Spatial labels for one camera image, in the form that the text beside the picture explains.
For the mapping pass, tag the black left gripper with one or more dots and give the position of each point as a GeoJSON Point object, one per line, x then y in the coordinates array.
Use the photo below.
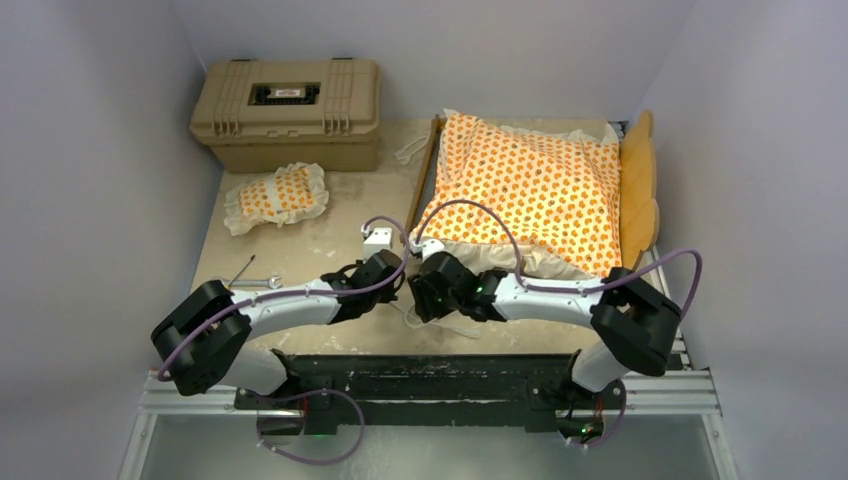
{"type": "Point", "coordinates": [388, 295]}

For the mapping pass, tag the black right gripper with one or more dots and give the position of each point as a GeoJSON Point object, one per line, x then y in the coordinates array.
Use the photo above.
{"type": "Point", "coordinates": [424, 303]}

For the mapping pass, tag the orange patterned white blanket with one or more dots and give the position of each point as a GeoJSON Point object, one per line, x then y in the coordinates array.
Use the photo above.
{"type": "Point", "coordinates": [530, 192]}

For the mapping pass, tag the wooden pet bed frame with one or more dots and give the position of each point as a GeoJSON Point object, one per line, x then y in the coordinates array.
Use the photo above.
{"type": "Point", "coordinates": [639, 192]}

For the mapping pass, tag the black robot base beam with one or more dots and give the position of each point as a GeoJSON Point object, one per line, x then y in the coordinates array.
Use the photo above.
{"type": "Point", "coordinates": [534, 392]}

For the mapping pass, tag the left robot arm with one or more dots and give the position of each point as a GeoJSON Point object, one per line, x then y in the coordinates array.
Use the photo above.
{"type": "Point", "coordinates": [202, 341]}

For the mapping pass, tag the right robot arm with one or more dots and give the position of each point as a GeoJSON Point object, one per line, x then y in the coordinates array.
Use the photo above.
{"type": "Point", "coordinates": [636, 324]}

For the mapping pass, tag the silver open-end wrench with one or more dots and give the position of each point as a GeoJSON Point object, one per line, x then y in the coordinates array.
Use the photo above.
{"type": "Point", "coordinates": [270, 283]}

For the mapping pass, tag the small orange patterned pillow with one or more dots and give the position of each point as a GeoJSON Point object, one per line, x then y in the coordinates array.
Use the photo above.
{"type": "Point", "coordinates": [289, 195]}

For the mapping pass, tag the yellow black screwdriver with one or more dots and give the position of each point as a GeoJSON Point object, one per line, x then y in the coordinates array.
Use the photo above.
{"type": "Point", "coordinates": [241, 270]}

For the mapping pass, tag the tan plastic tool case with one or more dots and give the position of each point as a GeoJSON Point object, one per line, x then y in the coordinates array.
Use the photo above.
{"type": "Point", "coordinates": [257, 116]}

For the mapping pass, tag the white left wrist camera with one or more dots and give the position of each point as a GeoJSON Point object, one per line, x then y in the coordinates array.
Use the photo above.
{"type": "Point", "coordinates": [377, 240]}

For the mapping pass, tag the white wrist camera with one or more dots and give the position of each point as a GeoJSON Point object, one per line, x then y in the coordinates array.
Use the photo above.
{"type": "Point", "coordinates": [426, 248]}
{"type": "Point", "coordinates": [377, 240]}

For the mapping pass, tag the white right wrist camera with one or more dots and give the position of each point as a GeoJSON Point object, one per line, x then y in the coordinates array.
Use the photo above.
{"type": "Point", "coordinates": [426, 248]}

